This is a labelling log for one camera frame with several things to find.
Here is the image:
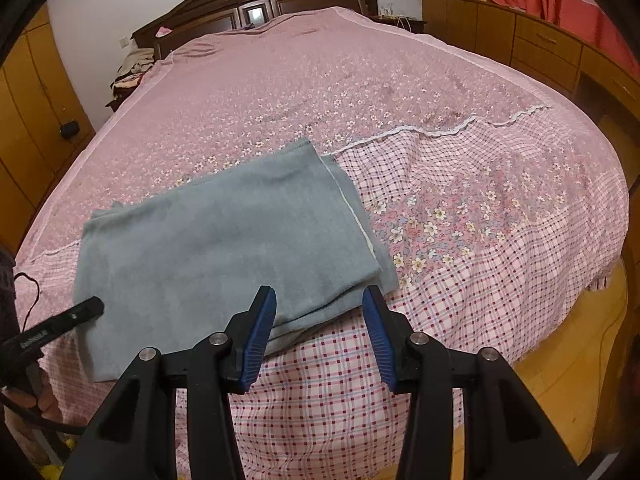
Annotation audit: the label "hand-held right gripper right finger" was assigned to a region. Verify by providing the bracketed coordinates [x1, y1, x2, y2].
[361, 285, 586, 480]

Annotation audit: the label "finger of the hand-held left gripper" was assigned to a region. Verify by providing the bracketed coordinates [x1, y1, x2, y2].
[50, 296, 105, 334]

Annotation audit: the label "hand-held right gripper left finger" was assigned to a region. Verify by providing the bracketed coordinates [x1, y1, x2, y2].
[60, 285, 278, 480]

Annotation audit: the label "grey towel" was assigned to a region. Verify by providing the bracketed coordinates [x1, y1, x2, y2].
[72, 136, 399, 383]

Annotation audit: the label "person's left hand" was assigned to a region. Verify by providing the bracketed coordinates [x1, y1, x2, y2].
[2, 367, 63, 421]

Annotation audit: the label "wooden wardrobe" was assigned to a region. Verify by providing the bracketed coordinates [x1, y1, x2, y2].
[0, 2, 96, 256]

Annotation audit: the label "pile of clothes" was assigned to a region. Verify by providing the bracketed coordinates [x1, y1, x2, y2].
[105, 47, 156, 111]

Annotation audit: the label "pink floral bedspread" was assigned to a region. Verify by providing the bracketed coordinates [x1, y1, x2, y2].
[14, 6, 630, 480]

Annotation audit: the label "dark wooden nightstand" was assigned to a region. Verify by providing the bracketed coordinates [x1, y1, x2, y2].
[372, 15, 429, 35]

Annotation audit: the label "wooden dresser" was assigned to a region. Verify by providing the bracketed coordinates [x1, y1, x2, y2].
[420, 0, 640, 161]

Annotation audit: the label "black cable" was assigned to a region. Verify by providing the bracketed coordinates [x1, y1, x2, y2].
[12, 272, 42, 333]

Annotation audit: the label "white cables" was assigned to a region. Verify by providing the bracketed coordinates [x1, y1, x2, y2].
[379, 5, 416, 28]

